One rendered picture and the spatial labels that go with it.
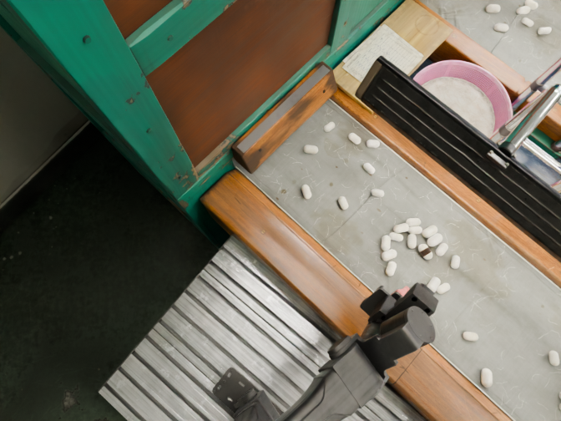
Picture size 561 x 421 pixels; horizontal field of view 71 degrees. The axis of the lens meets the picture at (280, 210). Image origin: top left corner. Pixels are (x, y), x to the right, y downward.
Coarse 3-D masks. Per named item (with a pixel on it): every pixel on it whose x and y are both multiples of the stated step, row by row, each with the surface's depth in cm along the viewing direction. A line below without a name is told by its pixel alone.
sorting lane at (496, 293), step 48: (288, 144) 99; (336, 144) 99; (384, 144) 99; (288, 192) 95; (336, 192) 96; (384, 192) 96; (432, 192) 96; (336, 240) 92; (480, 240) 93; (384, 288) 90; (480, 288) 90; (528, 288) 90; (480, 336) 87; (528, 336) 87; (480, 384) 85; (528, 384) 85
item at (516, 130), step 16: (544, 96) 60; (560, 96) 60; (528, 112) 60; (544, 112) 59; (512, 128) 74; (528, 128) 58; (496, 144) 59; (512, 144) 58; (528, 144) 75; (496, 160) 58; (544, 160) 74; (560, 192) 78
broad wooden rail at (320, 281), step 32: (224, 192) 93; (256, 192) 94; (224, 224) 93; (256, 224) 91; (288, 224) 91; (256, 256) 96; (288, 256) 89; (320, 256) 89; (320, 288) 87; (352, 288) 87; (352, 320) 85; (416, 352) 84; (416, 384) 82; (448, 384) 82; (448, 416) 81; (480, 416) 81
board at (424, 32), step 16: (400, 16) 104; (416, 16) 104; (432, 16) 105; (400, 32) 103; (416, 32) 103; (432, 32) 103; (448, 32) 103; (416, 48) 102; (432, 48) 102; (336, 80) 99; (352, 80) 99; (352, 96) 98
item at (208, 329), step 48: (192, 288) 96; (240, 288) 98; (288, 288) 96; (144, 336) 93; (192, 336) 93; (240, 336) 93; (288, 336) 94; (336, 336) 94; (144, 384) 90; (192, 384) 91; (288, 384) 91
